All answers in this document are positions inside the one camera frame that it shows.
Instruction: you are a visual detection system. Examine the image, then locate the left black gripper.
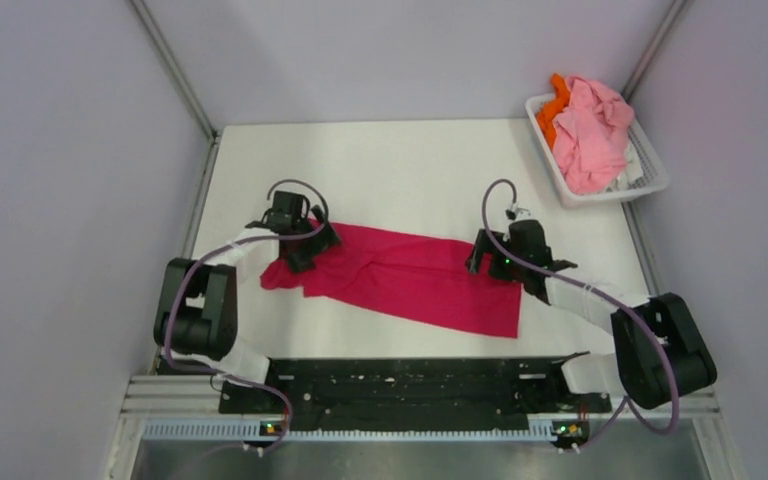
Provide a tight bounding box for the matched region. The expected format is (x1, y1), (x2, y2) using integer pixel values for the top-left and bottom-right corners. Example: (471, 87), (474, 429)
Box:
(284, 206), (341, 275)

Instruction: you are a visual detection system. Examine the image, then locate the magenta t-shirt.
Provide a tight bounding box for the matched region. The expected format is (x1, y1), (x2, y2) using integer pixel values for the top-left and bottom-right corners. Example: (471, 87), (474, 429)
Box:
(260, 223), (522, 338)

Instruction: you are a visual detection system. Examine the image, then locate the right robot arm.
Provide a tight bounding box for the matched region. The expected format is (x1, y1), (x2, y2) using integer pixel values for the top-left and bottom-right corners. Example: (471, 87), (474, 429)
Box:
(466, 220), (718, 412)

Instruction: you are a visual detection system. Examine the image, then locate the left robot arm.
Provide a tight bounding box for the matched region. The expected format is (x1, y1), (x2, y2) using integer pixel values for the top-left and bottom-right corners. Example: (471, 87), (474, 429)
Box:
(154, 180), (341, 423)

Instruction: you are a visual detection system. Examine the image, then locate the orange t-shirt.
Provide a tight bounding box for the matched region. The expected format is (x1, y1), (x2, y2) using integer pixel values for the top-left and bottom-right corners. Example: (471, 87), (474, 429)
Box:
(535, 73), (570, 149)

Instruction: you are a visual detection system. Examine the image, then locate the light pink t-shirt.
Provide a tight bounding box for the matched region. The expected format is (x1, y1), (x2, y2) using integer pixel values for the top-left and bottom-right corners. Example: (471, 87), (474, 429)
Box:
(552, 76), (635, 195)

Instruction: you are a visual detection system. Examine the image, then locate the white plastic basket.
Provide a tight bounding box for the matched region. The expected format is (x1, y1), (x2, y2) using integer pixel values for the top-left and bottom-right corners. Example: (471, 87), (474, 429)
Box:
(524, 93), (671, 209)

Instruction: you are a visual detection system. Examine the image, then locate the aluminium frame profile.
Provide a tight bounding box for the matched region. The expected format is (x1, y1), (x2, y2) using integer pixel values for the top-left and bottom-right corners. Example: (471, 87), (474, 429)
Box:
(120, 375), (221, 418)

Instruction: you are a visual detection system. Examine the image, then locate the grey slotted cable duct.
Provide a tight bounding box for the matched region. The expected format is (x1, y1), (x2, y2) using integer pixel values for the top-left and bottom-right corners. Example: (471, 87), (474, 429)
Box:
(142, 418), (583, 443)

